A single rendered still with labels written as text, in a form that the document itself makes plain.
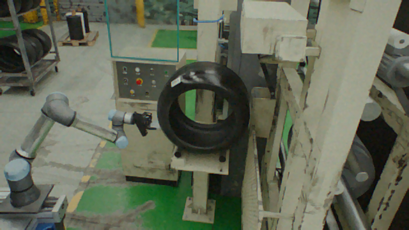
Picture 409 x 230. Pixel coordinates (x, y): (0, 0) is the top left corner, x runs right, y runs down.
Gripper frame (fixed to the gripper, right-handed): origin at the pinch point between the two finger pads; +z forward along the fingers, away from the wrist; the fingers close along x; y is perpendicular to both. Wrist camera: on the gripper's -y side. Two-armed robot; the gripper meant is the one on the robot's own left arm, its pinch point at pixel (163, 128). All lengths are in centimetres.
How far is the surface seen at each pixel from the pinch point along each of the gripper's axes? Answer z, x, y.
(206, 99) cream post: 23.8, 25.9, 13.3
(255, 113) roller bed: 58, 19, 14
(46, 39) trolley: -277, 319, -69
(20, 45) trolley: -256, 226, -53
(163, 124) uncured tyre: 1.8, -11.2, 9.7
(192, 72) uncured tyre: 13.7, -6.8, 43.2
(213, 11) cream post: 18, 26, 72
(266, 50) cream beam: 45, -36, 69
